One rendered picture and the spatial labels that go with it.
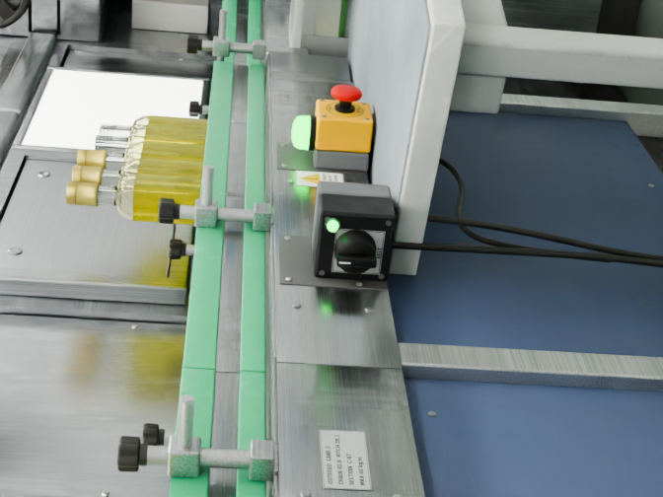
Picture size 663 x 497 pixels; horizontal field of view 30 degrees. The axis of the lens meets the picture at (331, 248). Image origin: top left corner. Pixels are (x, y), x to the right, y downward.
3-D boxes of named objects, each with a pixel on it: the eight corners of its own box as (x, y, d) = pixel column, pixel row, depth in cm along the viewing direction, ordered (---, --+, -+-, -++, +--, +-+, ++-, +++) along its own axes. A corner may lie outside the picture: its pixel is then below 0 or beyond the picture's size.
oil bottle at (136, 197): (259, 214, 186) (116, 205, 184) (262, 179, 183) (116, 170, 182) (259, 231, 181) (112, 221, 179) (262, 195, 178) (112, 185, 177)
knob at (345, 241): (373, 268, 132) (376, 284, 129) (331, 265, 131) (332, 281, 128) (378, 231, 130) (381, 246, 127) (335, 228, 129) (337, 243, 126)
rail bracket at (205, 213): (272, 220, 147) (159, 213, 146) (277, 164, 144) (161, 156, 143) (272, 236, 144) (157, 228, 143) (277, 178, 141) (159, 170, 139)
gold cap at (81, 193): (100, 183, 182) (69, 181, 182) (98, 180, 178) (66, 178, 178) (98, 207, 182) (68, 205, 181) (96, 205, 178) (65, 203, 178)
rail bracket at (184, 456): (276, 459, 107) (119, 452, 106) (282, 389, 103) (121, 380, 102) (276, 488, 103) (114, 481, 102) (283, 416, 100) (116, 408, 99)
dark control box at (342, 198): (385, 248, 140) (311, 244, 139) (394, 184, 136) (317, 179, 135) (392, 284, 133) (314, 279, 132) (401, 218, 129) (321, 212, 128)
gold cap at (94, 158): (108, 167, 193) (79, 165, 192) (108, 146, 191) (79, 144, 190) (106, 177, 189) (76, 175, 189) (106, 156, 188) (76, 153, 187)
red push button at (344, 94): (328, 106, 159) (331, 81, 158) (358, 107, 159) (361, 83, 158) (329, 117, 156) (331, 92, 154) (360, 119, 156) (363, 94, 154)
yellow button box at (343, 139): (367, 151, 164) (311, 147, 163) (373, 98, 161) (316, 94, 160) (371, 173, 158) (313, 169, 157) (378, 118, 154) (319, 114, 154)
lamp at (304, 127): (312, 142, 162) (289, 140, 161) (316, 110, 160) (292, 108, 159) (314, 156, 158) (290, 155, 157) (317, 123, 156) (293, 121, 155)
